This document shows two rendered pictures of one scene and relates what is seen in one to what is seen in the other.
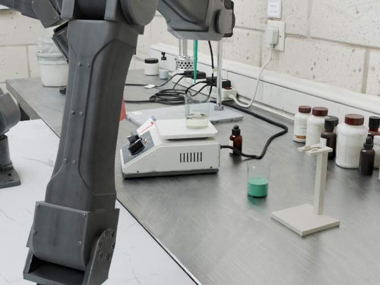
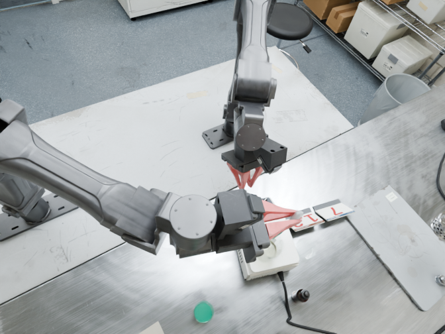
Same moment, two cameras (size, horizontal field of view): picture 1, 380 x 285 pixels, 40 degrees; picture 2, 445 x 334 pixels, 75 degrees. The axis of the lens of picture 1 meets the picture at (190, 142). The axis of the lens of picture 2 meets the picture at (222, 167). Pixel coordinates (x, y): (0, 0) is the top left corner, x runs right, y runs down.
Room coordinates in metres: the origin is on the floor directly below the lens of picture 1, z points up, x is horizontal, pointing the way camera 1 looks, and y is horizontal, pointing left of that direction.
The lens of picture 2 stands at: (0.87, -0.17, 1.65)
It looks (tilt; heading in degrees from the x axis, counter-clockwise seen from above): 59 degrees down; 77
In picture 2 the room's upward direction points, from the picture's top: 11 degrees clockwise
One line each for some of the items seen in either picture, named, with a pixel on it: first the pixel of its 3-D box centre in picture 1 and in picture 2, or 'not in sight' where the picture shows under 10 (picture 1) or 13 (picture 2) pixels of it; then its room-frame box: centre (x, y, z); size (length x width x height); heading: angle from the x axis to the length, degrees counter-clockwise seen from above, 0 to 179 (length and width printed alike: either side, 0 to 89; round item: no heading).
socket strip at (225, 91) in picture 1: (201, 84); not in sight; (1.87, -0.04, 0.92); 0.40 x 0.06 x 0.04; 27
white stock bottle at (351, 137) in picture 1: (352, 140); not in sight; (1.07, -0.35, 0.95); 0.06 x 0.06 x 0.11
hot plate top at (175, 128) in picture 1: (185, 128); (268, 242); (1.06, 0.01, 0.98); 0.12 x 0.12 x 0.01; 10
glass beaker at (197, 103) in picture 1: (198, 111); (267, 249); (1.05, -0.02, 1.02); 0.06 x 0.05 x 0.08; 85
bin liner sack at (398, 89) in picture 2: not in sight; (390, 112); (2.31, 1.11, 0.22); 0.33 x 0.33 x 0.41
